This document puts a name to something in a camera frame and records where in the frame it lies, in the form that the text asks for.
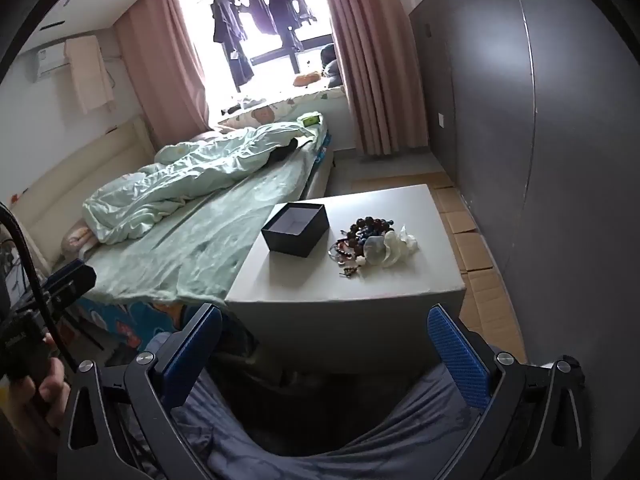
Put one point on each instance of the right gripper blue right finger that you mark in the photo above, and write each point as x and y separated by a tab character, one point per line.
486	384

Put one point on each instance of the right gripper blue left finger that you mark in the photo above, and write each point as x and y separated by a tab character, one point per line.
159	381

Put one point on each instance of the black jewelry box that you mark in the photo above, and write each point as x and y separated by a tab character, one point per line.
296	228

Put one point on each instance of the person's left hand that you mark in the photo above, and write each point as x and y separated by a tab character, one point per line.
35	413

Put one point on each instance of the flattened cardboard floor sheets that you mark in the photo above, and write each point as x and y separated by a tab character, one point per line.
486	308

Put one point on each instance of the pink pillow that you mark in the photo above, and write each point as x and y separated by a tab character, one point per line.
78	241

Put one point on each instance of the cream padded headboard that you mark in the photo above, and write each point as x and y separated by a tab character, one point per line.
52	205

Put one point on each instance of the green bed sheet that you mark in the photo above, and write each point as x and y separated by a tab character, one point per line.
193	255

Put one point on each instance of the light green duvet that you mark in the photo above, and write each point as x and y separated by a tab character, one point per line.
129	206

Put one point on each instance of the beige hanging towel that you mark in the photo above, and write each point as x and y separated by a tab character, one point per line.
91	81

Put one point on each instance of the black garment on bed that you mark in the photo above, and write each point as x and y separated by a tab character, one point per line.
282	152

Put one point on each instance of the white air conditioner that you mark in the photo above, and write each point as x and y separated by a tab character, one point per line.
50	59

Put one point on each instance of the dark grey wardrobe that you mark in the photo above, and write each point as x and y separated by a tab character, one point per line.
541	106

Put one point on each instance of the green box on bed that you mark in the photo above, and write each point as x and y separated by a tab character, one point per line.
310	119

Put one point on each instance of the pink curtain left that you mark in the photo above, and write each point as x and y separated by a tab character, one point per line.
164	70

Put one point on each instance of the pink curtain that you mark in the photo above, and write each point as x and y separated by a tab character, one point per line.
381	75
164	70

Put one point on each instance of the patterned window seat cushion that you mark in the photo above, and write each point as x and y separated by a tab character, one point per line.
330	103

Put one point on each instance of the orange plush toy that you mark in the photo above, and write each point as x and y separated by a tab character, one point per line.
304	80

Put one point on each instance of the dark pillows on sill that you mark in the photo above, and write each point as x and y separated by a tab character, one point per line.
330	66

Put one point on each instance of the pink curtain right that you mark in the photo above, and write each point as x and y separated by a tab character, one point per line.
381	75

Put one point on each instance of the dark hanging clothes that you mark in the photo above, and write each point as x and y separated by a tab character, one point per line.
279	18

